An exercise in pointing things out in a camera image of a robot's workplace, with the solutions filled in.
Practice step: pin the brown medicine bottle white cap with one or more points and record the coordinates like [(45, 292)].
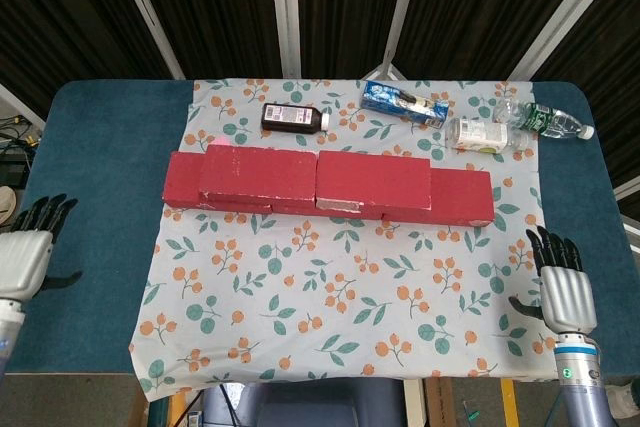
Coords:
[(290, 118)]

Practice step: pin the red block with worn end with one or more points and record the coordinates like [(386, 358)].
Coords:
[(372, 177)]

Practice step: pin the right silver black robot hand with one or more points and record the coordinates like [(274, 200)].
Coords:
[(567, 297)]

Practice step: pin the dark pleated curtain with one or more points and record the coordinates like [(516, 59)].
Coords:
[(225, 7)]

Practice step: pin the floral printed tablecloth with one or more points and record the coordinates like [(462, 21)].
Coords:
[(325, 297)]

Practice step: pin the clear bottle with white label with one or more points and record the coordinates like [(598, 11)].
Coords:
[(480, 135)]

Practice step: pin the red block with chipped corner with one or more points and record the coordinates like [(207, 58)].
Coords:
[(460, 194)]

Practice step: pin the white metal frame post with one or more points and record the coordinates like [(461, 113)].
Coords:
[(150, 17), (565, 12), (286, 12), (404, 7)]

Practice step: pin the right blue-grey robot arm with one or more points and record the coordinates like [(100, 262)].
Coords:
[(582, 387)]

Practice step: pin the clear bottle with green label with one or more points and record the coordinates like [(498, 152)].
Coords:
[(540, 118)]

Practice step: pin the blue-grey robot torso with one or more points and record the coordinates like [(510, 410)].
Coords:
[(310, 404)]

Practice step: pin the red block with scuffed edges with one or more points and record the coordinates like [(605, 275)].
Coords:
[(260, 172)]

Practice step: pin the blue carton box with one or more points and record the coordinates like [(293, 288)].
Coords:
[(400, 103)]

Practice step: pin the blue felt table cover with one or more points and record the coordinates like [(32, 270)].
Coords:
[(100, 172)]

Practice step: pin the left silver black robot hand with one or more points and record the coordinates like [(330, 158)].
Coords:
[(22, 262)]

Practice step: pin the red rectangular block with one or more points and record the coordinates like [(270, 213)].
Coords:
[(182, 177), (325, 214)]

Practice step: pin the beige straw hat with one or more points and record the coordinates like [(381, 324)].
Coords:
[(6, 204)]

